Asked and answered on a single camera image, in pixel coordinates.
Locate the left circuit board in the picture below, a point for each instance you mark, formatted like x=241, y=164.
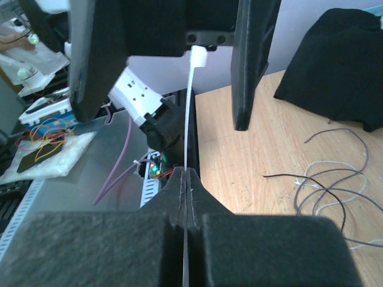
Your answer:
x=159, y=168

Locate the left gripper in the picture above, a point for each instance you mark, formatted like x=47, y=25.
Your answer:
x=166, y=29

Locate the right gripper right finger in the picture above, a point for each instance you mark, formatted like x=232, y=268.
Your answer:
x=224, y=249

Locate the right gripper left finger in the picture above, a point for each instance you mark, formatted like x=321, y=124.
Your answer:
x=144, y=248

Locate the white blue box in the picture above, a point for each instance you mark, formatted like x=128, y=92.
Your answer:
x=50, y=111

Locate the black cloth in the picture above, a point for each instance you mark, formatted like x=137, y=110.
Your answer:
x=336, y=71

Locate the clear plastic bag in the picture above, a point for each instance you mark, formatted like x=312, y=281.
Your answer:
x=37, y=160

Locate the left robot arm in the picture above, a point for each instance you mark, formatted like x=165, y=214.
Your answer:
x=164, y=123

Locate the light blue slotted cable duct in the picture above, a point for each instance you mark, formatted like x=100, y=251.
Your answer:
x=76, y=192

